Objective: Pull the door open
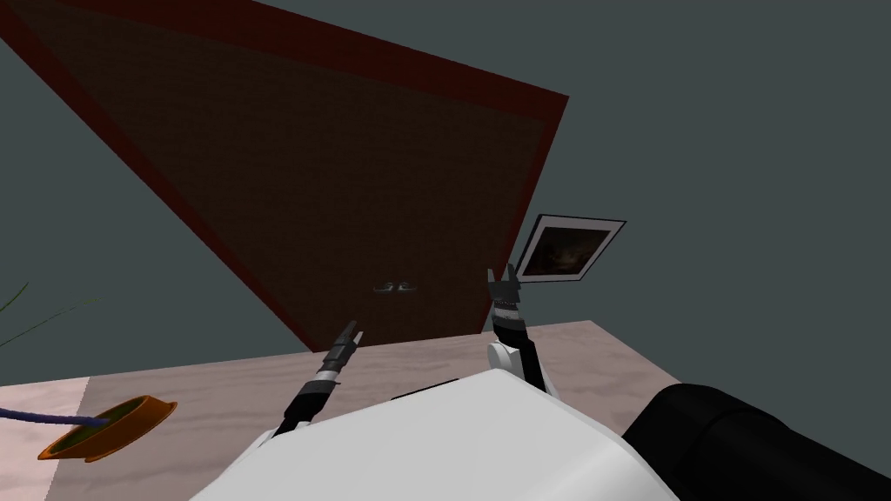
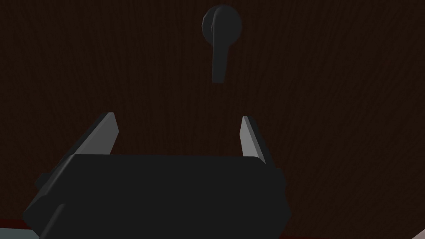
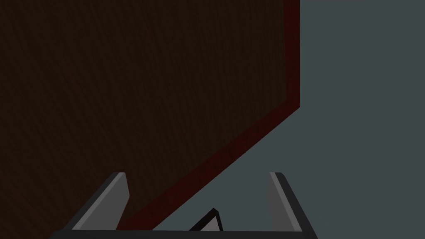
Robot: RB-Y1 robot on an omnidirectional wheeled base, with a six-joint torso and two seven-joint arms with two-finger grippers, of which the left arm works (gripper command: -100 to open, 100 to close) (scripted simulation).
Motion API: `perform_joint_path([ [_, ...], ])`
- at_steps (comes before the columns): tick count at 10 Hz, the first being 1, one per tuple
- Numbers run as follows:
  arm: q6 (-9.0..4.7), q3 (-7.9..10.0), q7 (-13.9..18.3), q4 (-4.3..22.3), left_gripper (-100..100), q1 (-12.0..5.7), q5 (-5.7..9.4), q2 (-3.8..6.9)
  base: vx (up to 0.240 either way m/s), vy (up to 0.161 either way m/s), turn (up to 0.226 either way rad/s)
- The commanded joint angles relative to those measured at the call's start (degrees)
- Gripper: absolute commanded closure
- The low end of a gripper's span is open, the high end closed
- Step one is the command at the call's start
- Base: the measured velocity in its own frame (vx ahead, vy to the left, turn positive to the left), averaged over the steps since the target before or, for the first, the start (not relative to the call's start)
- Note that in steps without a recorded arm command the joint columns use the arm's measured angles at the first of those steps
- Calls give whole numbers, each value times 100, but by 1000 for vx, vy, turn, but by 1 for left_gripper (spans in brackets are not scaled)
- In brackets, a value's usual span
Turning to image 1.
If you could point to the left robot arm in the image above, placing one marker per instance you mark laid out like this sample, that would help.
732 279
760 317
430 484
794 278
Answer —
306 402

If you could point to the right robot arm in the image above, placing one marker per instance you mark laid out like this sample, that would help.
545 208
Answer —
738 452

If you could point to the dark brown door leaf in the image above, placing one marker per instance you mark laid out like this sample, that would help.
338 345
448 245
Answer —
299 181

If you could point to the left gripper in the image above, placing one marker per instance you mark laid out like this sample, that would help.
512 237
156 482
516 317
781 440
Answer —
338 356

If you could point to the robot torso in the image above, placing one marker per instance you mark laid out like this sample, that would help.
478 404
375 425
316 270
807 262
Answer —
452 445

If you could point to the white framed dark picture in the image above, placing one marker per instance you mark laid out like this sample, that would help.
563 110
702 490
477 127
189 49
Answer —
567 249

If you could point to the orange pot with plant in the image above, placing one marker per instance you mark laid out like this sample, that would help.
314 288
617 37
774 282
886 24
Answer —
111 430

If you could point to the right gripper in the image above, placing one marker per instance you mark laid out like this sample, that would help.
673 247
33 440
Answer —
506 292

